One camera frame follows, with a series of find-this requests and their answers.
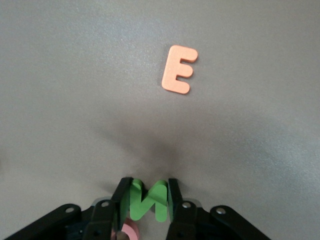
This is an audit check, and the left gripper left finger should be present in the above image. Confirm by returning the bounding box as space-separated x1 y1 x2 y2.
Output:
4 176 134 240

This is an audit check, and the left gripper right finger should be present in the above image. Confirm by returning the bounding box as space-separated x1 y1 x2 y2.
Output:
164 177 272 240

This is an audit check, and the green foam letter N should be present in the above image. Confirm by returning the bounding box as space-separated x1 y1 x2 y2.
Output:
128 178 169 223

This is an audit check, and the pink foam letter G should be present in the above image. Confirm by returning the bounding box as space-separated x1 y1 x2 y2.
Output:
111 216 140 240

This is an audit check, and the brown table cover sheet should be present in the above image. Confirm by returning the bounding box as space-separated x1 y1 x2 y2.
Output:
0 0 320 240

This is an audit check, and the orange foam letter E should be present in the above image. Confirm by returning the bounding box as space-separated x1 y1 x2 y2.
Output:
161 44 200 95

